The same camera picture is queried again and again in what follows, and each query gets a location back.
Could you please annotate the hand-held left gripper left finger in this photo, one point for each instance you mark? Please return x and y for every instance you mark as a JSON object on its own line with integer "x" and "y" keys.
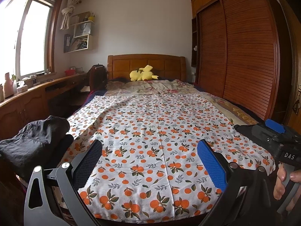
{"x": 88, "y": 162}

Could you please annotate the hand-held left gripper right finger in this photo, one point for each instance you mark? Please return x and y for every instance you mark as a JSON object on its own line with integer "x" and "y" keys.
{"x": 210, "y": 164}

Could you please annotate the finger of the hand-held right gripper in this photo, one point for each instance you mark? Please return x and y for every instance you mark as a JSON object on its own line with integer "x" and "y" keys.
{"x": 275, "y": 125}
{"x": 270, "y": 139}

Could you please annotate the black jacket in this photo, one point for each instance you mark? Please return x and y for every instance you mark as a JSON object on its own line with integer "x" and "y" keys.
{"x": 30, "y": 141}

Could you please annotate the person's right hand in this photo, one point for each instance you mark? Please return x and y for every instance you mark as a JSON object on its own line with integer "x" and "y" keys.
{"x": 282, "y": 183}

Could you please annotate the black folded garment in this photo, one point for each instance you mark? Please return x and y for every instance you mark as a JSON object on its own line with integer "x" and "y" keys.
{"x": 247, "y": 129}

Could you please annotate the tan patterned blanket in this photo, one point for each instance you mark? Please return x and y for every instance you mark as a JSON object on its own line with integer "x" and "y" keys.
{"x": 237, "y": 111}

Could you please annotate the orange print bedsheet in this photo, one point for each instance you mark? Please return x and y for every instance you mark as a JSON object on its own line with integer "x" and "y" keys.
{"x": 152, "y": 134}

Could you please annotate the dark blue bedding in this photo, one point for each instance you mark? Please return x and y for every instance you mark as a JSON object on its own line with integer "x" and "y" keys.
{"x": 94, "y": 94}

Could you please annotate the wooden slatted wardrobe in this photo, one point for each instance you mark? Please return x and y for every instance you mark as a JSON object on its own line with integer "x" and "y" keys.
{"x": 247, "y": 51}

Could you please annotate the wooden desk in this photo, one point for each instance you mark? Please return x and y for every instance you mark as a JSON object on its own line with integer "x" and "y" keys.
{"x": 30, "y": 103}

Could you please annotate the wooden chair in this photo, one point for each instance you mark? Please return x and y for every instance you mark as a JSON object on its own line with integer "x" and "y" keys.
{"x": 89, "y": 80}

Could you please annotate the red bowl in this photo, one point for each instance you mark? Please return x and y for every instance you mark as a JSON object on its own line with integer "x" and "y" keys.
{"x": 69, "y": 73}

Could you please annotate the floral quilt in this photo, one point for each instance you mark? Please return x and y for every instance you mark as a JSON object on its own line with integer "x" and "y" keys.
{"x": 152, "y": 87}

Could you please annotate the white tissue box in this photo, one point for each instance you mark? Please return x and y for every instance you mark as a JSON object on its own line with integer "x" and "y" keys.
{"x": 22, "y": 88}

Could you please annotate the yellow plush toy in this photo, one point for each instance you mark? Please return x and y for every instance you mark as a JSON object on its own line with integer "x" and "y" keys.
{"x": 141, "y": 75}

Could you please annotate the wooden bed headboard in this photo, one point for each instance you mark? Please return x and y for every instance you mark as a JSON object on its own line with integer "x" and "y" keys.
{"x": 122, "y": 66}

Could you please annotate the pink bottle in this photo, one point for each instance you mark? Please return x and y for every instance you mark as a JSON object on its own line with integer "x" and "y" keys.
{"x": 8, "y": 87}

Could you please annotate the white paper bag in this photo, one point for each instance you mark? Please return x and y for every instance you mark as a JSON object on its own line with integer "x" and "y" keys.
{"x": 82, "y": 29}

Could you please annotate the wood framed window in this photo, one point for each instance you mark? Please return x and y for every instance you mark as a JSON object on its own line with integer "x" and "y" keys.
{"x": 33, "y": 35}

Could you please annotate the tied white curtain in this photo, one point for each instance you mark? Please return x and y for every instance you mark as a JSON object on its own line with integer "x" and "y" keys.
{"x": 68, "y": 11}

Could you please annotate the white wall shelf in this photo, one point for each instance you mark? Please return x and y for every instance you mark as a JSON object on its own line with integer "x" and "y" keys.
{"x": 90, "y": 42}

